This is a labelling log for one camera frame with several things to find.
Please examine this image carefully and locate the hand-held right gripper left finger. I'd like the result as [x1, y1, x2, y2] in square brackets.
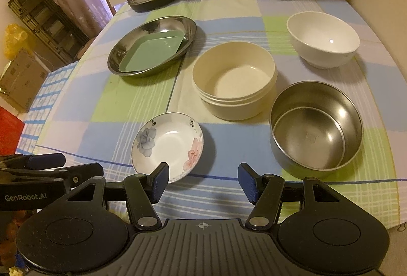
[68, 162, 170, 231]

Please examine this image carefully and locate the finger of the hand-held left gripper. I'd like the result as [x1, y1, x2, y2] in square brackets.
[0, 163, 104, 194]
[0, 153, 66, 172]

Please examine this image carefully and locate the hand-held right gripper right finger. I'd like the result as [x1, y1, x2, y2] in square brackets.
[238, 163, 343, 231]

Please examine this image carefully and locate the small floral ceramic dish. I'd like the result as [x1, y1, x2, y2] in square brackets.
[131, 112, 204, 184]

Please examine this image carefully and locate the stainless steel bowl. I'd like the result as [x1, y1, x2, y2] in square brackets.
[270, 81, 364, 180]

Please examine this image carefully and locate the cream plastic bowl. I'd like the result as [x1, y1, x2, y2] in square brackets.
[192, 42, 278, 121]

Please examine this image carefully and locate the green square plate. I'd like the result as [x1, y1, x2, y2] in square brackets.
[118, 30, 185, 74]

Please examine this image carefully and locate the large stainless steel basin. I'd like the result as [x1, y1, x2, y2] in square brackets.
[107, 16, 198, 77]

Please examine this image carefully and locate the white ceramic bowl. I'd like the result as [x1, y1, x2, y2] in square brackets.
[287, 11, 360, 69]

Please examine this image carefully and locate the blue checked cloth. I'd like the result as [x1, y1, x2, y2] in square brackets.
[16, 61, 78, 154]

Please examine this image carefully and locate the cardboard box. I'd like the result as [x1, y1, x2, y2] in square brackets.
[0, 49, 48, 113]

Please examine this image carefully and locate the yellow plastic bag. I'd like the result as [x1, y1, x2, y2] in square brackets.
[4, 24, 29, 59]

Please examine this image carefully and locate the black folding rack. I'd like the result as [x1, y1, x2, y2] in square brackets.
[5, 0, 91, 62]

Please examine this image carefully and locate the pastel checked tablecloth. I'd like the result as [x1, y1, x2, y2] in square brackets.
[16, 0, 407, 232]

